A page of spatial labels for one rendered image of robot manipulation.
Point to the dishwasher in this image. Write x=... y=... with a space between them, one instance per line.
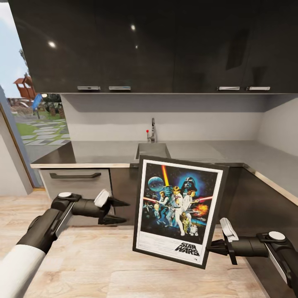
x=87 y=182

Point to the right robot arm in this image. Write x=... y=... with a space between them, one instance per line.
x=273 y=244

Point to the cabinet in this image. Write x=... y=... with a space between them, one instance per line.
x=236 y=47
x=98 y=46

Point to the poster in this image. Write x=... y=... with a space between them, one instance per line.
x=177 y=206

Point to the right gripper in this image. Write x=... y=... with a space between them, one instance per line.
x=241 y=248

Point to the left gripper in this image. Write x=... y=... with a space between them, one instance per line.
x=91 y=210

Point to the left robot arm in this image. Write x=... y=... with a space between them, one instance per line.
x=20 y=265

